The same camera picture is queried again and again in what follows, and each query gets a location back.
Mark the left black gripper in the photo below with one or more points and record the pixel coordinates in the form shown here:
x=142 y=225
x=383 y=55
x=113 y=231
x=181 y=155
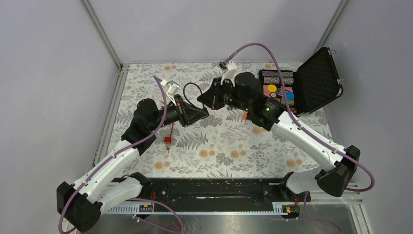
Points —
x=187 y=115

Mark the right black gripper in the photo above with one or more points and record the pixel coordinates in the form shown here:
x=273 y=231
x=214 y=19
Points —
x=211 y=98

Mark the black cable lock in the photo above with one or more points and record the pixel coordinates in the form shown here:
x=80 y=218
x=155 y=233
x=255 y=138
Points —
x=191 y=91

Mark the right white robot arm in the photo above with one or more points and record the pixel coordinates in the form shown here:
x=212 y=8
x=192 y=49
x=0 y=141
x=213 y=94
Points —
x=336 y=163

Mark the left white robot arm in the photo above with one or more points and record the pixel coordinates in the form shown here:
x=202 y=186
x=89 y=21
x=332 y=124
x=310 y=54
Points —
x=83 y=202

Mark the red padlock with keys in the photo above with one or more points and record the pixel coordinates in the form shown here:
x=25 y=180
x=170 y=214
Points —
x=168 y=138

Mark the floral tablecloth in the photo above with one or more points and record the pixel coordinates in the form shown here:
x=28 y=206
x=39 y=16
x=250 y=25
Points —
x=222 y=145

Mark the yellow poker chip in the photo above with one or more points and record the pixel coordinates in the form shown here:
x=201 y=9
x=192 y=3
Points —
x=272 y=88

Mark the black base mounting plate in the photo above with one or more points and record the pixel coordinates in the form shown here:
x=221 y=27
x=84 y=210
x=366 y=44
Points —
x=205 y=195

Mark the blue poker chip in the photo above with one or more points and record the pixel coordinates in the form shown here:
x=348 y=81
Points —
x=290 y=95

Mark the black poker chip case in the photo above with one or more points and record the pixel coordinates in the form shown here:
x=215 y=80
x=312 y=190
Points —
x=315 y=83

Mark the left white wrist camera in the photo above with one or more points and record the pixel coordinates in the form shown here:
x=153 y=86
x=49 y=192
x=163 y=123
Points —
x=172 y=89

